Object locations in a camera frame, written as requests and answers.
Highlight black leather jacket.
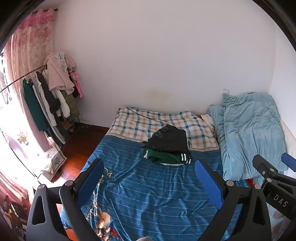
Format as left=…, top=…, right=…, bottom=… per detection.
left=141, top=124, right=189, bottom=154

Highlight clothes rack with hanging clothes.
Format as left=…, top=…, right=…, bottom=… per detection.
left=4, top=52, right=83, bottom=150

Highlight white mattress cover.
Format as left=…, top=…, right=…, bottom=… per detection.
left=280, top=120, right=296, bottom=158

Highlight red cloth under quilt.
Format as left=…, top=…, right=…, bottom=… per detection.
left=245, top=178, right=254, bottom=187

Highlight patterned floor mat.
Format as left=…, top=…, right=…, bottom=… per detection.
left=48, top=147, right=67, bottom=174

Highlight green folded striped garment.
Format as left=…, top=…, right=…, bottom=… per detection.
left=144, top=149, right=192, bottom=166

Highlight blue striped bed sheet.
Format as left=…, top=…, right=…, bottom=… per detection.
left=81, top=136, right=218, bottom=240

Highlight light blue quilt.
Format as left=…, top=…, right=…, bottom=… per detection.
left=207, top=92, right=287, bottom=181

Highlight plaid checkered blanket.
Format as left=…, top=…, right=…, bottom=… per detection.
left=107, top=107, right=219, bottom=152

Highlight pink floral curtain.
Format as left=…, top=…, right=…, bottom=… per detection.
left=3, top=9, right=57, bottom=152

